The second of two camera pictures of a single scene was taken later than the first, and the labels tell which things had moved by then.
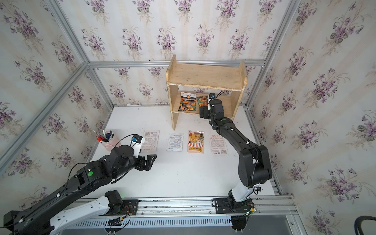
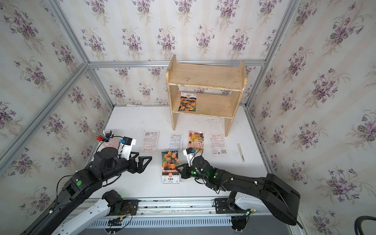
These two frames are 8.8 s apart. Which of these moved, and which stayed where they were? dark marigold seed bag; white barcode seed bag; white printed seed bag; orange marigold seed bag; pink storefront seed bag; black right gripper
Moved: orange marigold seed bag; black right gripper
Stayed: white printed seed bag; white barcode seed bag; pink storefront seed bag; dark marigold seed bag
